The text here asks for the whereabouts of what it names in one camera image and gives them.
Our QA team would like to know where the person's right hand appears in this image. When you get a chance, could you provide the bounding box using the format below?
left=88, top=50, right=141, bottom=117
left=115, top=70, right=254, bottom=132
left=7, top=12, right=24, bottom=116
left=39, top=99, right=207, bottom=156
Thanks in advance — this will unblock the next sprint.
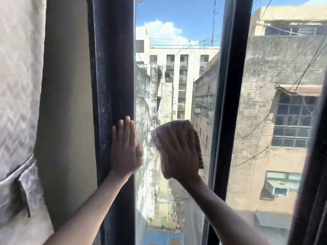
left=155, top=123, right=200, bottom=187

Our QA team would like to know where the person's left hand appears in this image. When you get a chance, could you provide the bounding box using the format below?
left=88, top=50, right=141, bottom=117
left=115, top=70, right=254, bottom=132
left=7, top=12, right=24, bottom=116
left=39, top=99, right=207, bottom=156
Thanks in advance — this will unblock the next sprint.
left=111, top=116, right=144, bottom=179

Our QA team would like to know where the pink striped cleaning cloth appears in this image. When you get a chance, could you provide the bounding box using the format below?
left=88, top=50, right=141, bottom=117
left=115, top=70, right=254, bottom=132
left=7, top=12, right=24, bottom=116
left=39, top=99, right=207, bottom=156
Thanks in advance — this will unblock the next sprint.
left=151, top=120, right=204, bottom=180

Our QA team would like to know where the person's right forearm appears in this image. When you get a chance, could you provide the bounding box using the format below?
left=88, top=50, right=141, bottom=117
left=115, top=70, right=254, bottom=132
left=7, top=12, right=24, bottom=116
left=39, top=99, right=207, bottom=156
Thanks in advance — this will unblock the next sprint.
left=179, top=175, right=271, bottom=245

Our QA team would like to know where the person's left forearm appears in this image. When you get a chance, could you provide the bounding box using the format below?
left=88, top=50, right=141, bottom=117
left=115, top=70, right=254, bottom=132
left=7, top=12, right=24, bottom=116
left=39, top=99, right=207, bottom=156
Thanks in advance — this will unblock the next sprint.
left=43, top=171, right=134, bottom=245

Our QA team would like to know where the grey weathered building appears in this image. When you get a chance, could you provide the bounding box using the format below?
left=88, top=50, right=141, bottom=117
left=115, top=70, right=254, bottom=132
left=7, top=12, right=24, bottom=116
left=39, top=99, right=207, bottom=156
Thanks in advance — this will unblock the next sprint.
left=135, top=27, right=174, bottom=227

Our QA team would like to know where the white apartment building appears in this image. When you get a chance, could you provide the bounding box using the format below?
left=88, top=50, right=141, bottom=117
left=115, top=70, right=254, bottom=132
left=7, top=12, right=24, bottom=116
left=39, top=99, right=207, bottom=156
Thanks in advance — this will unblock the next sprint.
left=149, top=45, right=220, bottom=121

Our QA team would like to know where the narrow window glass pane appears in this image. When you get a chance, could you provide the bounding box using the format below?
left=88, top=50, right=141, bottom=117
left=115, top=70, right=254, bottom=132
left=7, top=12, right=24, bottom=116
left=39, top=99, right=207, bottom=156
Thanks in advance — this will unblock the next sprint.
left=135, top=0, right=226, bottom=245

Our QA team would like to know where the white patterned curtain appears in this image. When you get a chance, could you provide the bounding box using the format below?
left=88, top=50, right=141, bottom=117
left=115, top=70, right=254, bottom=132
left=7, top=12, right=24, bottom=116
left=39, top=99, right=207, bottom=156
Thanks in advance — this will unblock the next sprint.
left=0, top=0, right=55, bottom=245

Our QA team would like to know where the window air conditioner unit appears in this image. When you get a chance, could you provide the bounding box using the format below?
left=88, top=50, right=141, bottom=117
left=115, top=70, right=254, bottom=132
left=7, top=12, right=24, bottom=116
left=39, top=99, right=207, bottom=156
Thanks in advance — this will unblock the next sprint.
left=265, top=179, right=289, bottom=197

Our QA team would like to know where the wide window glass pane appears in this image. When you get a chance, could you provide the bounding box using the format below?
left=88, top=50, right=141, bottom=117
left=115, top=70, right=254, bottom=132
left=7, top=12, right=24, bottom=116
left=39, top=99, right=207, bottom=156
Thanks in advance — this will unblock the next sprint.
left=226, top=0, right=327, bottom=245

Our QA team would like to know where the antenna mast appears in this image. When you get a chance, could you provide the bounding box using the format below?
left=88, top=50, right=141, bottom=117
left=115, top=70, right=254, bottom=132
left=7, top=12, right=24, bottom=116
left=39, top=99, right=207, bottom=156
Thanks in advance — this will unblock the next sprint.
left=211, top=0, right=219, bottom=47

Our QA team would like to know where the multi-pane window with awning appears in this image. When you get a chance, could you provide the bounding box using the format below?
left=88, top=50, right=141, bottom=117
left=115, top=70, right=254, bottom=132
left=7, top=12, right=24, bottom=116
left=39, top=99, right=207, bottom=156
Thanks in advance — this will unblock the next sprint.
left=270, top=85, right=323, bottom=149

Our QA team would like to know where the wide black window frame post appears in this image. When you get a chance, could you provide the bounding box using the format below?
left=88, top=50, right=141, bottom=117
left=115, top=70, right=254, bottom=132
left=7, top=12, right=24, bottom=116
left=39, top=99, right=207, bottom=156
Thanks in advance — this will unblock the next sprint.
left=86, top=0, right=136, bottom=245

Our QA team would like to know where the narrow black window frame post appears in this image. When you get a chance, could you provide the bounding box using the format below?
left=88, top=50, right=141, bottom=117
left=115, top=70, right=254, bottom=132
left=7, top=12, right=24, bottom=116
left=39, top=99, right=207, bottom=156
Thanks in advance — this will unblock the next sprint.
left=201, top=0, right=254, bottom=245

